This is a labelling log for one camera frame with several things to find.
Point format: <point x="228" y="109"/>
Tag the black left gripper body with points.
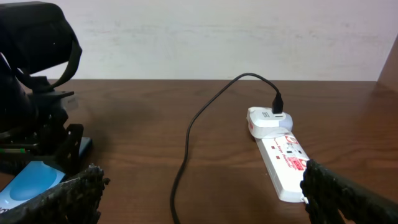
<point x="43" y="137"/>

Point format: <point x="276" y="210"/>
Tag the blue Galaxy smartphone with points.
<point x="40" y="174"/>

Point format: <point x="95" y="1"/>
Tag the white power strip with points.
<point x="286" y="162"/>

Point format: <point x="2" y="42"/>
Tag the white USB charger adapter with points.
<point x="262" y="121"/>

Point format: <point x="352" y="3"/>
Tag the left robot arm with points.
<point x="39" y="52"/>

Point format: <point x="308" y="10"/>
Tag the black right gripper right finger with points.
<point x="334" y="199"/>

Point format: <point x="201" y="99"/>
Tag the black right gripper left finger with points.
<point x="75" y="200"/>

